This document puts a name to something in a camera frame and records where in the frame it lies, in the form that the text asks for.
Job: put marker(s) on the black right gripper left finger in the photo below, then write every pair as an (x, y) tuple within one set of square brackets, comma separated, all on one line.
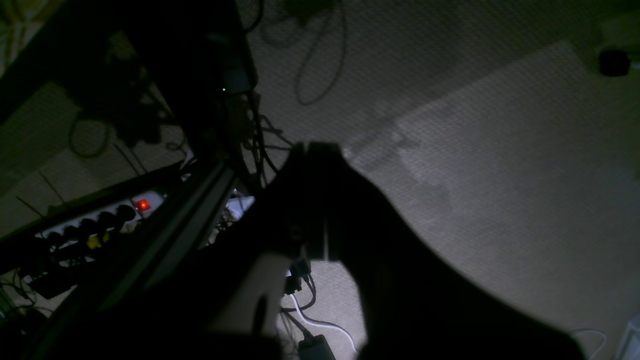
[(162, 293)]

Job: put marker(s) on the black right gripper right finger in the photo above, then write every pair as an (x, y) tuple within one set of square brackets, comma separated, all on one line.
[(415, 306)]

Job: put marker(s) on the white power strip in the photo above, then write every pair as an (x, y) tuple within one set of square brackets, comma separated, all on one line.
[(78, 241)]

